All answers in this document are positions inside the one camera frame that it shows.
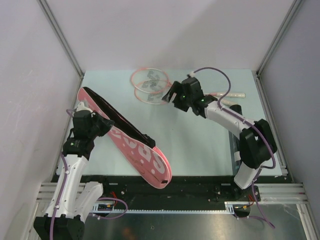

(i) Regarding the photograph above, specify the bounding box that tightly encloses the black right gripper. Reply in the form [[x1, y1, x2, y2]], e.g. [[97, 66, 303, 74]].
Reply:
[[162, 81, 193, 113]]

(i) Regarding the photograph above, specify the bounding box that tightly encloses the pink badminton racket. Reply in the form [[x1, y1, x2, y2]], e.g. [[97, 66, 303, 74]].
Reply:
[[129, 67, 233, 106], [134, 80, 246, 107]]

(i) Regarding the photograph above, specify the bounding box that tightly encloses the pink racket bag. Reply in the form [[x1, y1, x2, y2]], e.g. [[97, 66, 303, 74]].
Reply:
[[77, 86, 172, 189]]

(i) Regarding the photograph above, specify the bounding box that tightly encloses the black shuttlecock tube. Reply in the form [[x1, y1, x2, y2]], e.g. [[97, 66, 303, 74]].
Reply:
[[228, 104, 245, 176]]

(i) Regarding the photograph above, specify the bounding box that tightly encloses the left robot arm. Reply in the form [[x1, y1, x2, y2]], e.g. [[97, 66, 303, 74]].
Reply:
[[33, 110, 114, 240]]

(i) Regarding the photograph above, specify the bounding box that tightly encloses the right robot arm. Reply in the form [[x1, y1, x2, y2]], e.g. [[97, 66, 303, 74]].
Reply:
[[162, 76, 277, 201]]

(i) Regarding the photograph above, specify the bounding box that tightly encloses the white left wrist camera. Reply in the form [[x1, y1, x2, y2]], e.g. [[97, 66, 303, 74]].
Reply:
[[75, 101, 92, 113]]

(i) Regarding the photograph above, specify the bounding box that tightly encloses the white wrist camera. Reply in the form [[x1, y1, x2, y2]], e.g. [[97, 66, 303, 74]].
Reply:
[[75, 101, 92, 113], [187, 71, 196, 78]]

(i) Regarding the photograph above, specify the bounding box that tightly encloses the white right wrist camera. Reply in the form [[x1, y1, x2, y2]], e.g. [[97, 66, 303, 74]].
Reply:
[[187, 71, 196, 78]]

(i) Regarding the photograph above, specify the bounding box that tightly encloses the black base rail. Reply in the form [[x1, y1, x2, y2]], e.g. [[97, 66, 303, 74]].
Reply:
[[80, 175, 261, 202]]

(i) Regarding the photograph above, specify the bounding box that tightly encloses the grey cable duct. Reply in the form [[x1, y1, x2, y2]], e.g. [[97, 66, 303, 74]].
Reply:
[[90, 201, 250, 217]]

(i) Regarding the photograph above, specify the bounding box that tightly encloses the aluminium frame rail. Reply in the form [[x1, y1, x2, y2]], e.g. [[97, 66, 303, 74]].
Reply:
[[36, 182, 309, 205]]

